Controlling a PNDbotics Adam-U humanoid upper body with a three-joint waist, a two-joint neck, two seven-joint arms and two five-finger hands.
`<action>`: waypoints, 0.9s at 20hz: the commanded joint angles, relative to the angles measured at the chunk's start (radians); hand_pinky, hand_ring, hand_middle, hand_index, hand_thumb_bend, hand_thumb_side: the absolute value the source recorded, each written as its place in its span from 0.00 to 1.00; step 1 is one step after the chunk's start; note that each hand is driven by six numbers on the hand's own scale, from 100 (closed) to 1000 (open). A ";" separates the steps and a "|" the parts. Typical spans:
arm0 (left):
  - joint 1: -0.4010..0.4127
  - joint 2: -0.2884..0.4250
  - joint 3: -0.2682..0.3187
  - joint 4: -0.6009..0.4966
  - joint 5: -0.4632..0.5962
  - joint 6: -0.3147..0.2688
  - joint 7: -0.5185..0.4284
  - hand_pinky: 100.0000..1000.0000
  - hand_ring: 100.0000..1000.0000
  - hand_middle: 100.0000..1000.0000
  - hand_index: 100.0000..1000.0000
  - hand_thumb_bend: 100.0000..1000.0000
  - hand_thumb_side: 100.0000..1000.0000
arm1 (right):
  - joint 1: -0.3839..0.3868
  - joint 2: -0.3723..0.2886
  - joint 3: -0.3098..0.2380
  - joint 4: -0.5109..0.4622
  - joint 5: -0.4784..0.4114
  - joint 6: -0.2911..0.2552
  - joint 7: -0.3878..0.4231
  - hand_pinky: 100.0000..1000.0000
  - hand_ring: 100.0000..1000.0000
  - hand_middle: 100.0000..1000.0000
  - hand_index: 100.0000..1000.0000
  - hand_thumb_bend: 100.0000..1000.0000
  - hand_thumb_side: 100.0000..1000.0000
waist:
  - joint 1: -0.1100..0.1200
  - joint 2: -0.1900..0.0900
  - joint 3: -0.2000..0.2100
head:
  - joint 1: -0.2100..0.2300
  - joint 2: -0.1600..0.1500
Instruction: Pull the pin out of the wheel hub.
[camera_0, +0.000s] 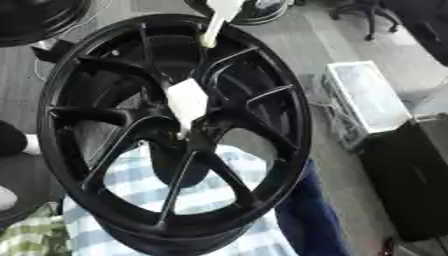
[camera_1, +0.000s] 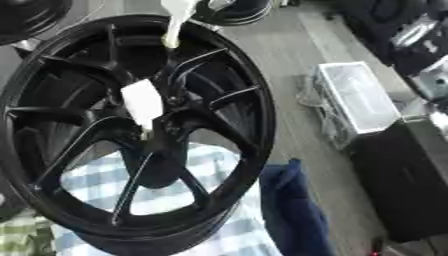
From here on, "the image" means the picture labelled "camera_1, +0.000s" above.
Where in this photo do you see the black round wheel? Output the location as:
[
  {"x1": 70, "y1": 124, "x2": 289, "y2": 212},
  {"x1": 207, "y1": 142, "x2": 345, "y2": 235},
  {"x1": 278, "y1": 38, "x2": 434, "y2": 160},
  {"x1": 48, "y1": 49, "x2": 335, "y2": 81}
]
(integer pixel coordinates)
[
  {"x1": 0, "y1": 0, "x2": 76, "y2": 47},
  {"x1": 192, "y1": 0, "x2": 275, "y2": 27}
]

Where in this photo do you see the black cabinet with grey top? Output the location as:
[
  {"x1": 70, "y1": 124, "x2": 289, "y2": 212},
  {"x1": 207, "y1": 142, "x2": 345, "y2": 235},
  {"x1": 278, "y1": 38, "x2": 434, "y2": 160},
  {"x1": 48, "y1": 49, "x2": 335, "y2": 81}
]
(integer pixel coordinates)
[{"x1": 344, "y1": 114, "x2": 448, "y2": 244}]

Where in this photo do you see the black spoked wheel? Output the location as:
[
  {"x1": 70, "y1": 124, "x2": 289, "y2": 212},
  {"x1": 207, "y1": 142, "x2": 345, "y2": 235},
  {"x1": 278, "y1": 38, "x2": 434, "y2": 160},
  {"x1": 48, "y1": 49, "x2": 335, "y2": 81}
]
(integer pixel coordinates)
[{"x1": 0, "y1": 14, "x2": 279, "y2": 256}]

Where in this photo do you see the silver metal device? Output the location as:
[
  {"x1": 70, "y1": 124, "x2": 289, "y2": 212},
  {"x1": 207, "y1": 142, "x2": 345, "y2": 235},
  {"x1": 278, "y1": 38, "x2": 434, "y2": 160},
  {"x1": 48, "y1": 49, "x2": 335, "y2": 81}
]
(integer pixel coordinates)
[{"x1": 407, "y1": 54, "x2": 448, "y2": 102}]

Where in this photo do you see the black bag with silver parts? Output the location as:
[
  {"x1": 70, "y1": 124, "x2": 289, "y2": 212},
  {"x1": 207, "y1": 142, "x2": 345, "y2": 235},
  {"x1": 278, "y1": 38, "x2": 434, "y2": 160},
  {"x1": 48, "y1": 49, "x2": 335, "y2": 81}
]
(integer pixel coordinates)
[{"x1": 336, "y1": 0, "x2": 448, "y2": 78}]

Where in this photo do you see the white cable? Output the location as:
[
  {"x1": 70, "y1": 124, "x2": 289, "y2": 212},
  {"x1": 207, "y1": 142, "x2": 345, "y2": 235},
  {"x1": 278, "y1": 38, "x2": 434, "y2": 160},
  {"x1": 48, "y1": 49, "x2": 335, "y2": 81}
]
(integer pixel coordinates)
[{"x1": 294, "y1": 73, "x2": 329, "y2": 111}]

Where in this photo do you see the dark blue cloth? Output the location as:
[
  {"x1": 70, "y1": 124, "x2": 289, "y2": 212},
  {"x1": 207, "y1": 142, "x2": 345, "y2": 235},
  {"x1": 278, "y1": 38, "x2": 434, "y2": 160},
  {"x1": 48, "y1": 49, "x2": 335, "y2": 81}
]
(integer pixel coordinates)
[{"x1": 257, "y1": 157, "x2": 336, "y2": 256}]

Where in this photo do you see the clear plastic storage box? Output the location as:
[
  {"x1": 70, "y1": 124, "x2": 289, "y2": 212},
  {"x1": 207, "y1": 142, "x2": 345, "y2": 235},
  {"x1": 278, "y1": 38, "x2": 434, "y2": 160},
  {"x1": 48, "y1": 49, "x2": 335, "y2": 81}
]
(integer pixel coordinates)
[{"x1": 311, "y1": 61, "x2": 406, "y2": 151}]

